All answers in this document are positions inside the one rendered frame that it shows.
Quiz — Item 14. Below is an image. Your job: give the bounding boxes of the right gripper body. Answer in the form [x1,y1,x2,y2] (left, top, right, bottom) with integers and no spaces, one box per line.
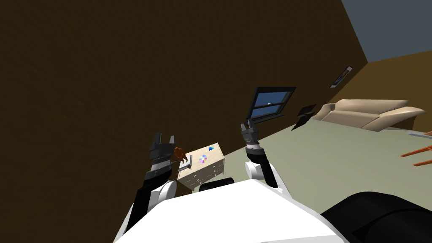
[241,127,260,144]

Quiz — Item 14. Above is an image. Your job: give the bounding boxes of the brown figurine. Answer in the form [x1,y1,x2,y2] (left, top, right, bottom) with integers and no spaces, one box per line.
[173,146,188,163]

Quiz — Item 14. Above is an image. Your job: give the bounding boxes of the orange wooden chair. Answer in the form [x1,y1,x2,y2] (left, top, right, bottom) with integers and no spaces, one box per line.
[400,131,432,167]

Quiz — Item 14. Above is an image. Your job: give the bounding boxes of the framed wall picture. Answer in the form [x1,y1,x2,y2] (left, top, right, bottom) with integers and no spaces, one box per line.
[329,65,354,89]

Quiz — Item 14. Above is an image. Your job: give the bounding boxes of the beige sofa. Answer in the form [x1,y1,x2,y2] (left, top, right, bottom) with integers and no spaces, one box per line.
[313,98,427,132]

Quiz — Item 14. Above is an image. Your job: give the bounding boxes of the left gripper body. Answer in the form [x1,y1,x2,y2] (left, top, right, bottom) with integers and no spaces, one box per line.
[149,141,176,161]

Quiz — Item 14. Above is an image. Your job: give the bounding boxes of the grey angular frame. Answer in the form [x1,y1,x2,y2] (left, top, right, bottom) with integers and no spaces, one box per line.
[178,155,193,171]

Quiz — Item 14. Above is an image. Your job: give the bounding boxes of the black framed window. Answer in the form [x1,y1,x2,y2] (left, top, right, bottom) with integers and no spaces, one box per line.
[247,86,297,124]

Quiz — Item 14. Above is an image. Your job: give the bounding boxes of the beige chest of drawers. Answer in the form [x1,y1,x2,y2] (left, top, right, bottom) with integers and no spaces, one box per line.
[177,142,225,192]

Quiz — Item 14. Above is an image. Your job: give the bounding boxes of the black side table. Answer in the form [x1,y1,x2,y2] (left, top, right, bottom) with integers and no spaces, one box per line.
[291,103,318,131]

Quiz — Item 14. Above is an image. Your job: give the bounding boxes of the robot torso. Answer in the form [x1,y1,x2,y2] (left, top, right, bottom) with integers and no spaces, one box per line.
[113,177,351,243]

